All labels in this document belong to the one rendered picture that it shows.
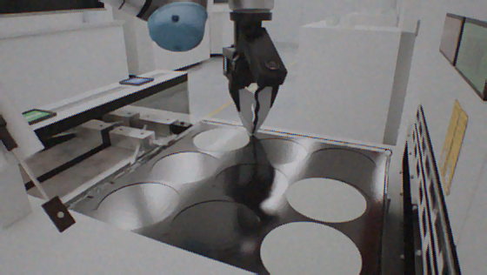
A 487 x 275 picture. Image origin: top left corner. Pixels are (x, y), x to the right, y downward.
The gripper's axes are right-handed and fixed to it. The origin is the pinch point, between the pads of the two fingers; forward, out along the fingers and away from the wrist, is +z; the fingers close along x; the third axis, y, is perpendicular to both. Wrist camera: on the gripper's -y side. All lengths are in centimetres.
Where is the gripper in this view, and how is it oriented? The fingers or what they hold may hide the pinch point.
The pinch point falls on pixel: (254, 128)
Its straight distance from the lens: 59.8
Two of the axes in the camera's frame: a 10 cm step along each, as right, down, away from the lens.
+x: -9.4, 1.4, -3.3
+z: 0.0, 9.2, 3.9
